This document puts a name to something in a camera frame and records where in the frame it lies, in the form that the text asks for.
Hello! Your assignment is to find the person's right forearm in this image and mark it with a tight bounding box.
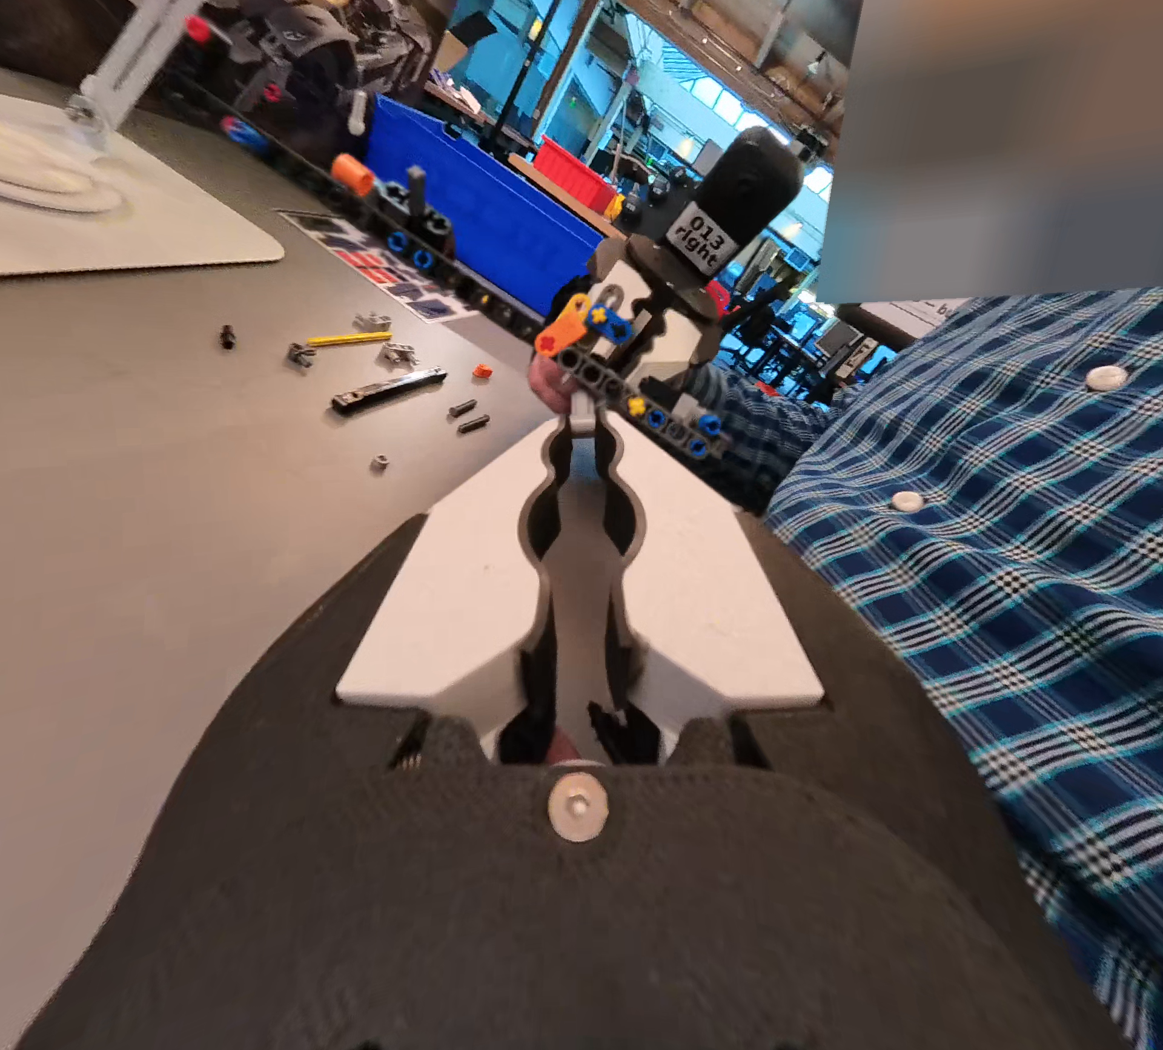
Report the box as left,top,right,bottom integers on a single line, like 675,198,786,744
697,361,843,518

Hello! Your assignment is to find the white rounded board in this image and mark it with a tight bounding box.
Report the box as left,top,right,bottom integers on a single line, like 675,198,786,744
0,92,285,278

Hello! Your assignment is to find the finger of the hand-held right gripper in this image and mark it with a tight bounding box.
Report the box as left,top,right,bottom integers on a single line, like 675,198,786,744
588,263,645,319
640,315,718,378

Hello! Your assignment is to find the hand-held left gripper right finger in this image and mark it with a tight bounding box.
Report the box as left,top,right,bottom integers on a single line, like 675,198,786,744
584,425,824,764

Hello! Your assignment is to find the lego sticker sheet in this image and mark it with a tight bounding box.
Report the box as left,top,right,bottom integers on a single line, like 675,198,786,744
277,208,498,324

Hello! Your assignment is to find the black lego chassis assembly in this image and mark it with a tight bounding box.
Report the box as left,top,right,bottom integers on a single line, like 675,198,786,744
167,9,735,465

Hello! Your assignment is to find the clear acrylic stand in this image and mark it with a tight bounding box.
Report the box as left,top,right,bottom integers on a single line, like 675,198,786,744
0,0,231,216

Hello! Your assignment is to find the black lego gear rack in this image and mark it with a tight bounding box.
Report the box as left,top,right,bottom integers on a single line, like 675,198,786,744
330,368,449,416

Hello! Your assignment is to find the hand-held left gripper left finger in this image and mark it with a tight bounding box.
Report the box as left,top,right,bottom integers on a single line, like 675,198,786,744
334,421,577,764

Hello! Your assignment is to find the person's right hand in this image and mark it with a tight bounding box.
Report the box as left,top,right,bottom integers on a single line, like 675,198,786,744
530,353,577,416

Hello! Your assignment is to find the white paper sign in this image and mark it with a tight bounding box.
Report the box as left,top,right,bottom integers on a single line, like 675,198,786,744
858,301,979,352

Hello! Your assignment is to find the large blue storage bin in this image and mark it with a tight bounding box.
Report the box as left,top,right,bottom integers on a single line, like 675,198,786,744
363,92,608,301

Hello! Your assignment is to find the red storage bin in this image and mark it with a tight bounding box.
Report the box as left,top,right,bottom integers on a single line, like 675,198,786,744
530,133,620,216

